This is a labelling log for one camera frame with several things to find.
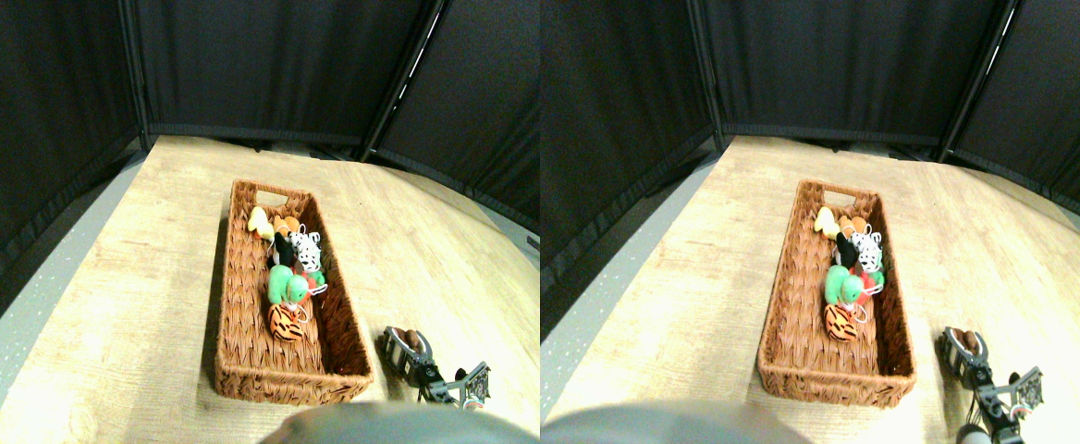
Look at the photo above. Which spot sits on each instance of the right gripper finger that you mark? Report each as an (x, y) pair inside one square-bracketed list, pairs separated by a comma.
[(956, 359), (398, 355)]

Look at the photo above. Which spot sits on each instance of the red plush toy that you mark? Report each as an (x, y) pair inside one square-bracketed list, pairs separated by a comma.
[(869, 289), (312, 289)]

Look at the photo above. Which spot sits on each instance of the large green plush toy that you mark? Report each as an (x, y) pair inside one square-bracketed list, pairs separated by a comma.
[(838, 285), (281, 285)]

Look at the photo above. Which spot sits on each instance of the white black-spotted plush toy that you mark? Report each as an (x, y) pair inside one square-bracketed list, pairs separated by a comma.
[(866, 248), (306, 250)]

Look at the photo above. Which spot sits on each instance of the black and white plush toy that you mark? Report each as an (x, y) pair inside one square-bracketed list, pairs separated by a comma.
[(279, 251), (843, 251)]

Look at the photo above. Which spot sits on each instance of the orange plush toy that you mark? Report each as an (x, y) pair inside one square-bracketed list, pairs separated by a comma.
[(854, 224), (288, 224)]

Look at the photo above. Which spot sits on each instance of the tiger striped plush toy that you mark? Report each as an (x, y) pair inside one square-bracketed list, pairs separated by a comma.
[(841, 323), (287, 323)]

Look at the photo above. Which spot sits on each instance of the brown wicker basket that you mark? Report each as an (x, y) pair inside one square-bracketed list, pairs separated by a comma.
[(794, 314), (244, 314)]

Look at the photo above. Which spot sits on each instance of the yellow plush toy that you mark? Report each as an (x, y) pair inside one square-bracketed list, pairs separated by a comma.
[(825, 220), (259, 220)]

